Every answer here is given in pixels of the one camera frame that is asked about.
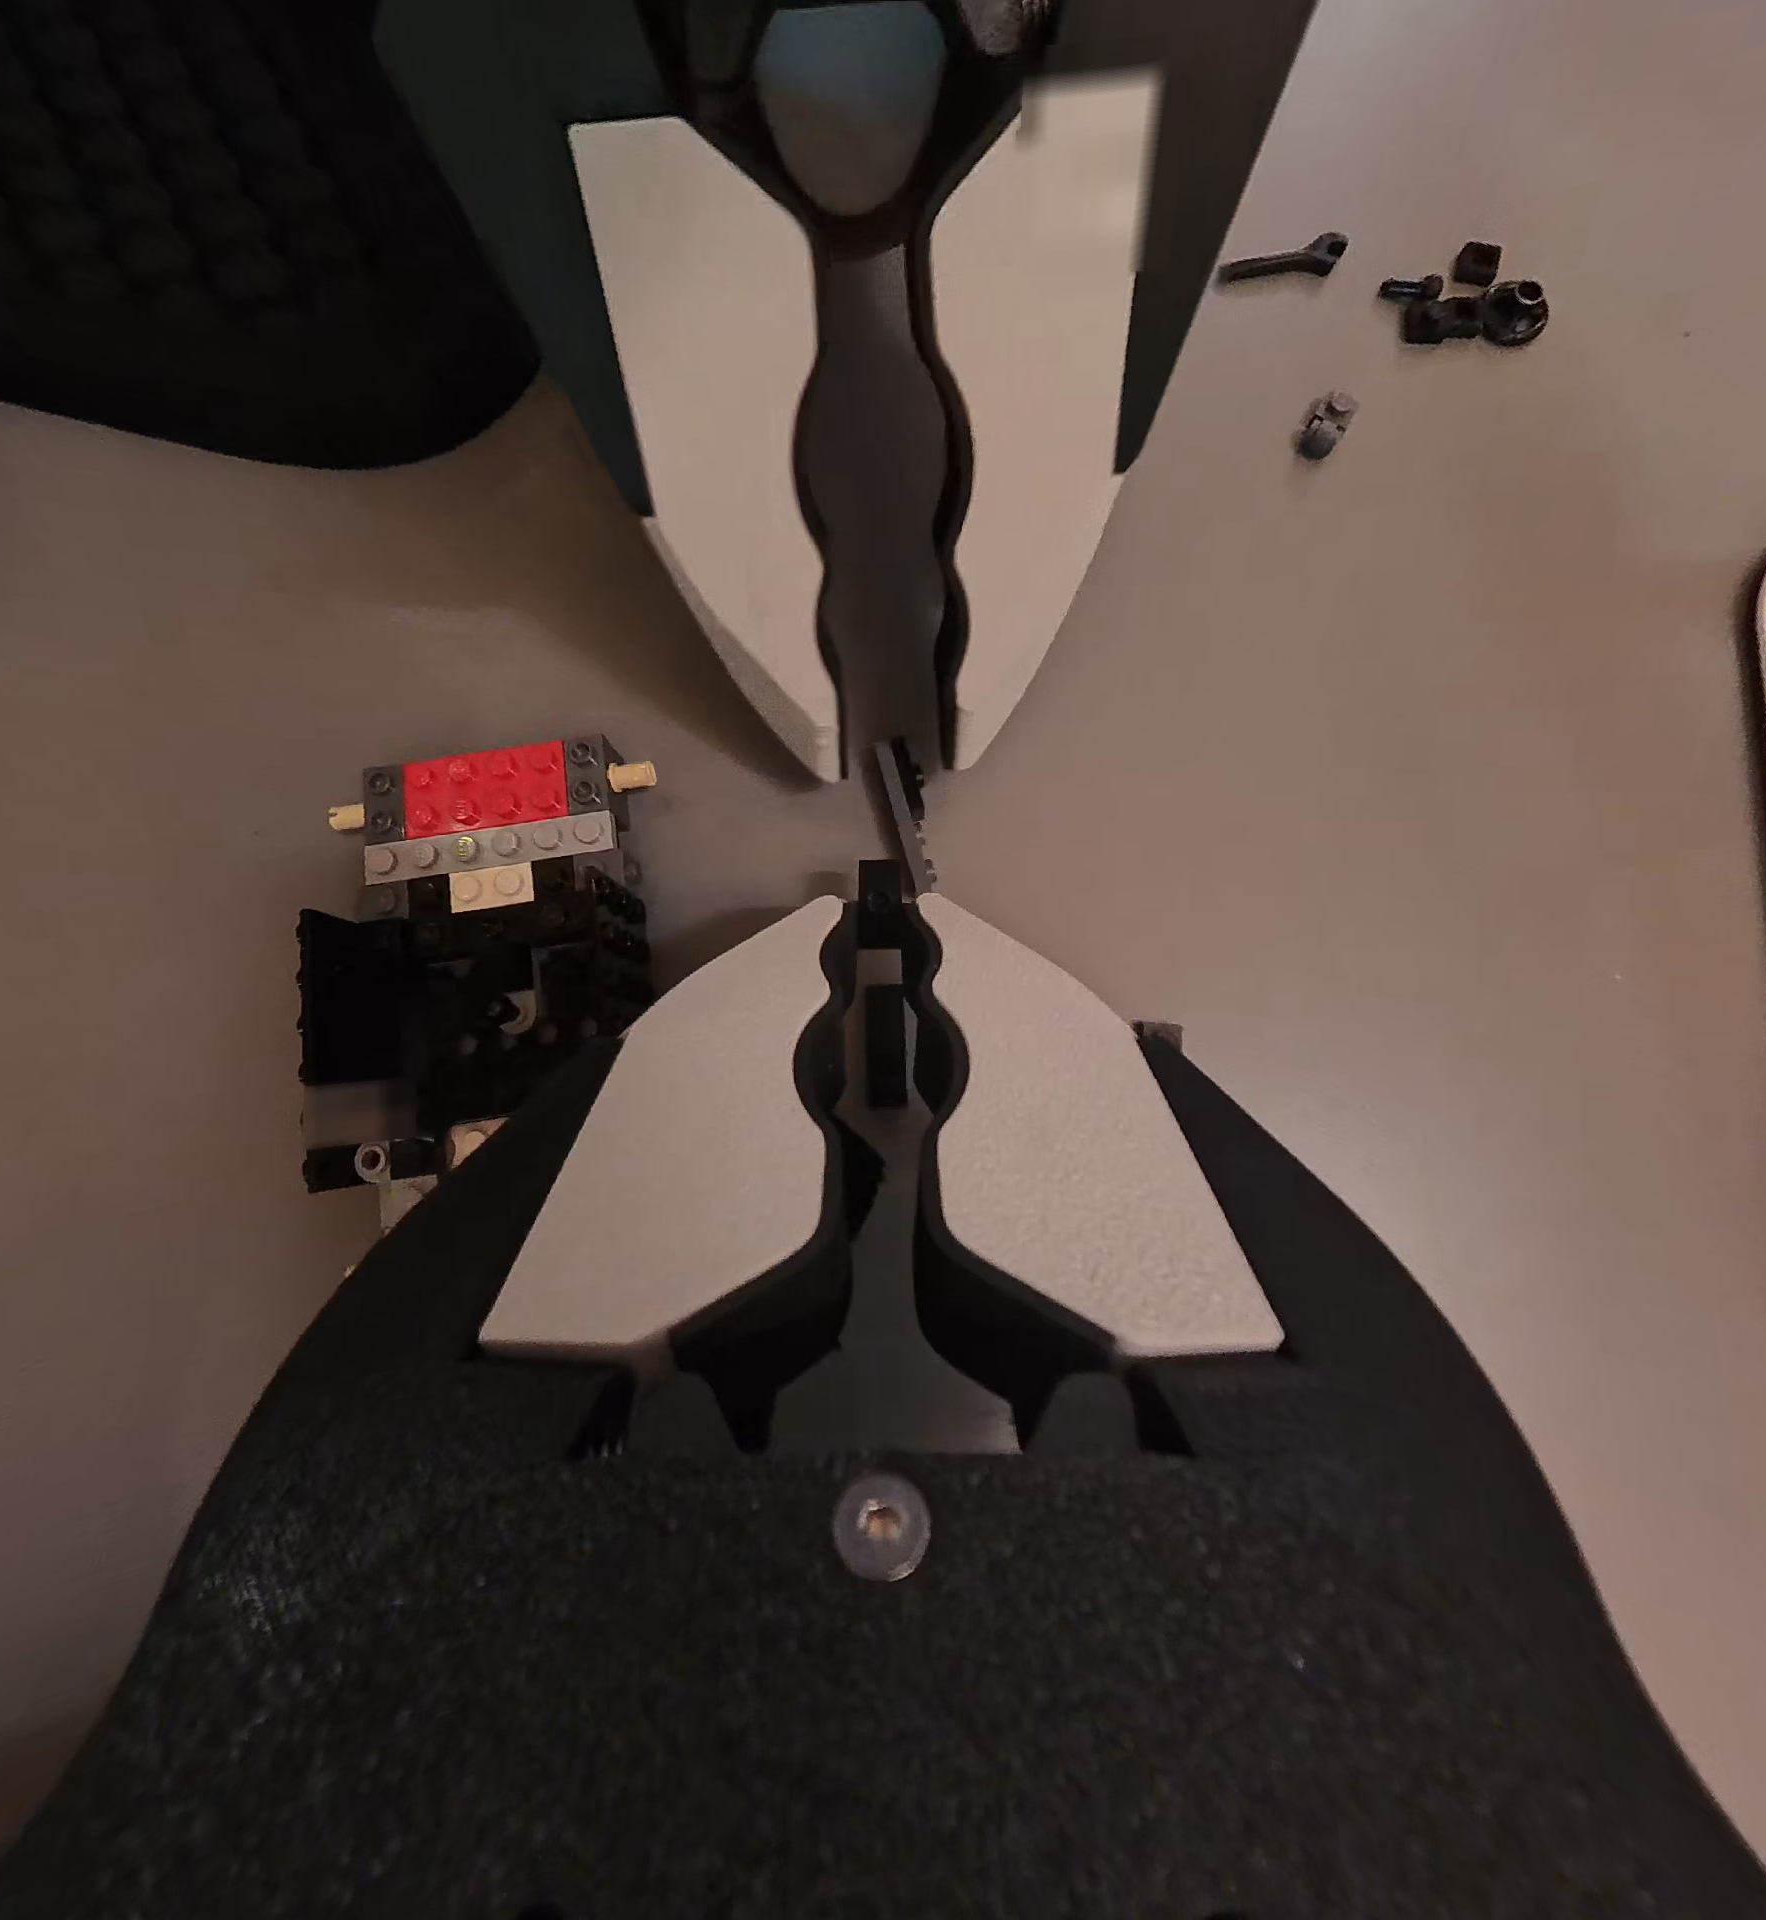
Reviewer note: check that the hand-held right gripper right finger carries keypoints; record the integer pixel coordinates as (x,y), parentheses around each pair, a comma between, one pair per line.
(1094,1186)

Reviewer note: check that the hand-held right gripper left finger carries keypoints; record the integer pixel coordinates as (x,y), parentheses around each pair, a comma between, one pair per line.
(673,1186)

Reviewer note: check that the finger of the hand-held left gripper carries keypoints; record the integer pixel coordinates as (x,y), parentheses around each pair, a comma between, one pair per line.
(1035,452)
(705,376)

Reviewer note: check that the long black brick pin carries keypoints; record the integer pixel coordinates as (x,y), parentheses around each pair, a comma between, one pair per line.
(1274,268)

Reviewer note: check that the partly built brick car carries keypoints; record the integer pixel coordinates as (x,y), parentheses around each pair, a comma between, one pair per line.
(478,782)

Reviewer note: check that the person's left forearm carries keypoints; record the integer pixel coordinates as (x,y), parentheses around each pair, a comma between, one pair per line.
(148,226)

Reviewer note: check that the black lego plate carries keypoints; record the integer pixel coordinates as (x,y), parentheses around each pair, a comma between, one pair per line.
(886,1051)

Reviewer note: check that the small dark grey round piece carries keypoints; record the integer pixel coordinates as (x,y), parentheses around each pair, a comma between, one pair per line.
(1321,428)

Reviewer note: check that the cluster of black clips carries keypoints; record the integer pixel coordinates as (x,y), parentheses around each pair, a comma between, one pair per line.
(1513,314)

